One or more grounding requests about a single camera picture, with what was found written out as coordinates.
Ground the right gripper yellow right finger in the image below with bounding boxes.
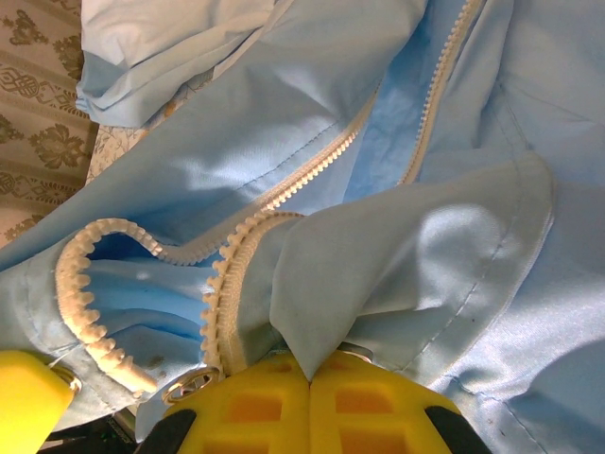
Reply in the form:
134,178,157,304
309,349,479,454

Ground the metal zipper slider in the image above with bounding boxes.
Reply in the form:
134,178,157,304
162,367,222,406

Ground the light blue zip jacket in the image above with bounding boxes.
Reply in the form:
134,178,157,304
0,0,605,454

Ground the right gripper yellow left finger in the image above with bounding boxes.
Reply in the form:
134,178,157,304
141,353,312,454

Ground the floral patterned tablecloth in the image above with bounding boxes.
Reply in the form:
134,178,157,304
84,123,153,186

